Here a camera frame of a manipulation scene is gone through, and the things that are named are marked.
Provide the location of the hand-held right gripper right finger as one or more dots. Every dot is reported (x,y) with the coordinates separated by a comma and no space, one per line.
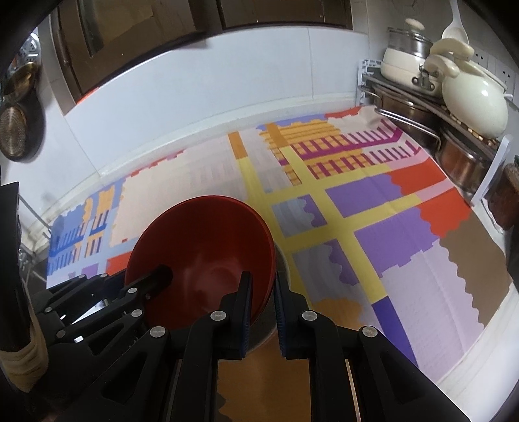
(279,320)

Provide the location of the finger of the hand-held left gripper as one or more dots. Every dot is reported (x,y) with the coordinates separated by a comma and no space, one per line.
(158,276)
(121,320)

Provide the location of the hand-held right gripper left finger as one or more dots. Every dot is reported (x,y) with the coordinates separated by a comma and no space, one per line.
(245,316)

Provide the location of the red and black bowl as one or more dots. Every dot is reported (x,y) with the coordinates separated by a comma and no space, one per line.
(202,251)

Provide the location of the dark perforated frying pan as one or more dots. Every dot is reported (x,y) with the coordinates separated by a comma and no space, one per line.
(16,130)

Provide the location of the colourful patterned mat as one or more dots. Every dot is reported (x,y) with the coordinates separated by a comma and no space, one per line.
(365,203)

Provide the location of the brass ladle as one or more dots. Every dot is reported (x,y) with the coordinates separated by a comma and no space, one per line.
(20,79)

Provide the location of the round perforated steamer tray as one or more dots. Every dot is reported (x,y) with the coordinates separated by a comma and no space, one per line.
(30,48)

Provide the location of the large steel pot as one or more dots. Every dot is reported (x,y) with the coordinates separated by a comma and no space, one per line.
(405,117)

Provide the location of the copper tinted steel pot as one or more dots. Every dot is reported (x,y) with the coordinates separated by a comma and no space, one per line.
(462,162)

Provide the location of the white plastic lattice panel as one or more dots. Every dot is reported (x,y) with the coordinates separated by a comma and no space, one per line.
(367,81)

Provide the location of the glass jar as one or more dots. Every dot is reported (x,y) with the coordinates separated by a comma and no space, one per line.
(509,194)

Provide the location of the metal pot rack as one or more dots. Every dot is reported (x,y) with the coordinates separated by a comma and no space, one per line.
(446,115)

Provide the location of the white stand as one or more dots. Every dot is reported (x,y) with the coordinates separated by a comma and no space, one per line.
(496,162)

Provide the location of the white pan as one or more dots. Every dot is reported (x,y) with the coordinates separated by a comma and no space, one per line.
(401,67)

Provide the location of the cream ceramic pot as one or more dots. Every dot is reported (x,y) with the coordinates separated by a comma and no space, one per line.
(474,101)

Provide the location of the steel pot with lid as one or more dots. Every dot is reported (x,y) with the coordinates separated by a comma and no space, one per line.
(409,40)

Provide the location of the white plastic spoon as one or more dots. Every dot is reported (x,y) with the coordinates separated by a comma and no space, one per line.
(456,28)

